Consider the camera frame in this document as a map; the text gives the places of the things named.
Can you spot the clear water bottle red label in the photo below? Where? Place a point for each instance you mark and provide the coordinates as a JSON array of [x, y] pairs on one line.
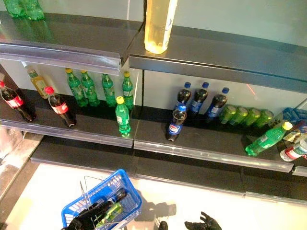
[[293, 151]]

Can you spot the small yellow tea bottle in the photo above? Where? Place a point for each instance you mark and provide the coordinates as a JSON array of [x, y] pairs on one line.
[[39, 83]]

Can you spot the black shelf with clear rail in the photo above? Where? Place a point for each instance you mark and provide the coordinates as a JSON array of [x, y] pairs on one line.
[[192, 172], [301, 171], [216, 141], [96, 124], [275, 187], [72, 153]]

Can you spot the silver right robot leg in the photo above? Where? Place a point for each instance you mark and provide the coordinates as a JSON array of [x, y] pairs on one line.
[[163, 226]]

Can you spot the grey shelf with clear rail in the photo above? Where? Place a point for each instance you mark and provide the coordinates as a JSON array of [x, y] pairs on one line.
[[72, 31]]

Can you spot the green Sprite bottle yellow cap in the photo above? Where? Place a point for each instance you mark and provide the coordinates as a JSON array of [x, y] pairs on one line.
[[75, 88], [122, 119], [266, 141], [15, 8], [89, 88], [34, 10], [108, 88]]

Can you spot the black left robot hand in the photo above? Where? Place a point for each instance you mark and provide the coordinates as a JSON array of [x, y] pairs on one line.
[[84, 219]]

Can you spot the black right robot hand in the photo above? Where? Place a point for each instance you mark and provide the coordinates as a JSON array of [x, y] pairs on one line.
[[206, 225]]

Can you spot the green bottle in basket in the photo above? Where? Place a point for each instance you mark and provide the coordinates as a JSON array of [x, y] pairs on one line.
[[114, 209]]

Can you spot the small tan snack pack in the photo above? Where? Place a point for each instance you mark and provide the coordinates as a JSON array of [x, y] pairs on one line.
[[291, 136]]

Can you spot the blue plastic shopping basket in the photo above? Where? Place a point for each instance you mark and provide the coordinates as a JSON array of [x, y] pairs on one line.
[[130, 182]]

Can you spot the large yellow tea bottle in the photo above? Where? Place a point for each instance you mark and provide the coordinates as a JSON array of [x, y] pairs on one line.
[[158, 28]]

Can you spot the Pepsi cola bottle blue cap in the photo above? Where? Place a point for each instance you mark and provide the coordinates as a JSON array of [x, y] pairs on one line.
[[184, 94], [217, 103], [175, 128], [199, 95], [121, 194]]

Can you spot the Coca-Cola bottle red cap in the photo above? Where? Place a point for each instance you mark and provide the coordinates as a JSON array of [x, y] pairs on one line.
[[60, 109], [14, 101]]

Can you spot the grey metal shelf without rail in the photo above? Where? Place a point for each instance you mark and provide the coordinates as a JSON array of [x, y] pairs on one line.
[[216, 55]]

